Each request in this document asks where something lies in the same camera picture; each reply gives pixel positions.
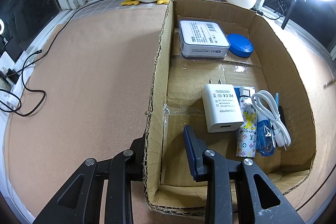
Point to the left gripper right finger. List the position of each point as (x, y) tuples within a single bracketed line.
[(259, 200)]

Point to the brown cardboard box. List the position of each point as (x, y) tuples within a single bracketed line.
[(176, 101)]

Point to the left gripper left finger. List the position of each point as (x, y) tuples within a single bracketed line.
[(80, 197)]

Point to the blue clothespin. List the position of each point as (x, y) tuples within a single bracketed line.
[(277, 99)]

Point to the patterned white lighter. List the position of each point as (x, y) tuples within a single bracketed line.
[(246, 134)]

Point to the white rectangular tin box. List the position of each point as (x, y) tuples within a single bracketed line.
[(202, 40)]

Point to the white usb power adapter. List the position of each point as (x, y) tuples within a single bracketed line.
[(222, 110)]

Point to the black light stand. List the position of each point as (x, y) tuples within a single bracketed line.
[(285, 12)]

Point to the blue round case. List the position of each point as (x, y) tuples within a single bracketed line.
[(240, 45)]

